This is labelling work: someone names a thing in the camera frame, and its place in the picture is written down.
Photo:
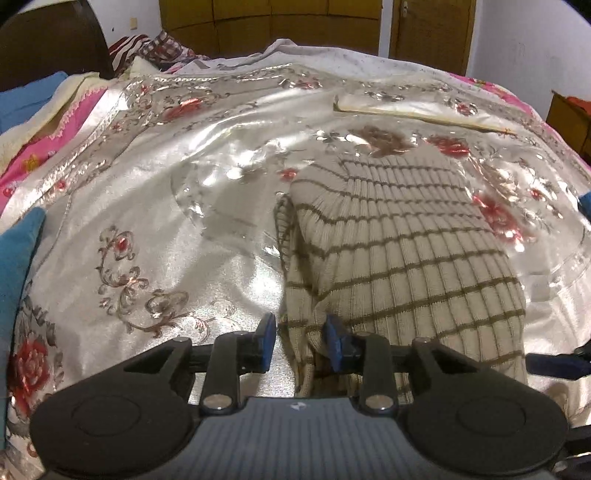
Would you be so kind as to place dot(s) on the white dotted bed sheet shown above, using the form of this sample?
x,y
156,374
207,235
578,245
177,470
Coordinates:
x,y
323,55

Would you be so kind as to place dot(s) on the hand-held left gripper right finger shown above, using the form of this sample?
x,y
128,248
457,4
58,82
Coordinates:
x,y
333,344

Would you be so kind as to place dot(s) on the dark wooden headboard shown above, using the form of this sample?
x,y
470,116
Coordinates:
x,y
46,41

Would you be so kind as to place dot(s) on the pink floral bed sheet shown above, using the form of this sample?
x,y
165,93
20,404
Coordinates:
x,y
32,157

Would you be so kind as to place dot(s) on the wooden door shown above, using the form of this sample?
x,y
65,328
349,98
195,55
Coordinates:
x,y
434,32

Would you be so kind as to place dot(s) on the wooden cabinet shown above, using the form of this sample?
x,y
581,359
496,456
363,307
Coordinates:
x,y
570,122

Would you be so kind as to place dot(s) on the beige striped knit sweater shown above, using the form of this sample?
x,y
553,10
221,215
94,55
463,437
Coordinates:
x,y
406,258

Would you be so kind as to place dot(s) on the blue knit garment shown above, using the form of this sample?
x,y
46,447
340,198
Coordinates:
x,y
586,202

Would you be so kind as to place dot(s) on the wooden wardrobe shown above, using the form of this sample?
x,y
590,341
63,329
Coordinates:
x,y
277,23

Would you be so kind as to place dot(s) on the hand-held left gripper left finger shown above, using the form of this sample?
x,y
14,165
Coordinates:
x,y
267,341

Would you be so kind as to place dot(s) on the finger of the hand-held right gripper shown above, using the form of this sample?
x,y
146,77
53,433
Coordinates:
x,y
554,365

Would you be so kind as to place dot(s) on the cream blanket with pink trim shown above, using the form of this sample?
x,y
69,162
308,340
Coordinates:
x,y
64,99

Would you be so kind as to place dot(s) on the silver floral satin bedspread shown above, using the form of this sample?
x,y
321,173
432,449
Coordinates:
x,y
161,194

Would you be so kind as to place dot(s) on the wall switch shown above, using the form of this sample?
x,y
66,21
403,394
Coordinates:
x,y
134,23

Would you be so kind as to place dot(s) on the blue pillow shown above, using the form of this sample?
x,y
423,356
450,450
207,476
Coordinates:
x,y
23,104

